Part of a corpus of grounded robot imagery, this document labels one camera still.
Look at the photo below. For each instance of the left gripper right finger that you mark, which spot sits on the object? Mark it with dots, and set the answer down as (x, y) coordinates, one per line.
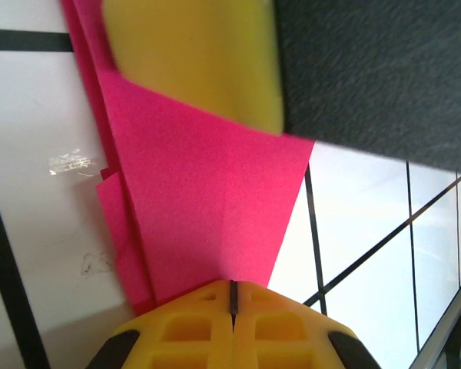
(280, 326)

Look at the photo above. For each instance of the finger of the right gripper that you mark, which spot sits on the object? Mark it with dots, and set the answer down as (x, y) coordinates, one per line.
(199, 50)

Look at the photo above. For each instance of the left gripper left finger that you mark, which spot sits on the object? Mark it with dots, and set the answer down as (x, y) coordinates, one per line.
(184, 326)

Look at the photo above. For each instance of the magenta cloth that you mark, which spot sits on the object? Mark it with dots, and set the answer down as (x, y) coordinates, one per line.
(207, 200)

